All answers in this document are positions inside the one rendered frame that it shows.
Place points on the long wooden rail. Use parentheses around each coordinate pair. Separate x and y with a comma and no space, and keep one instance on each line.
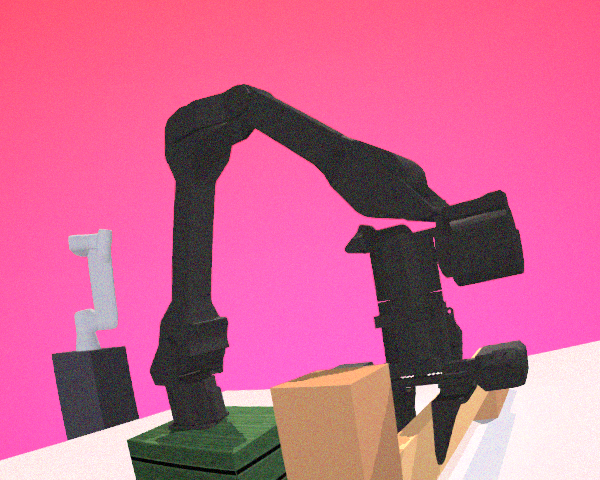
(416,440)

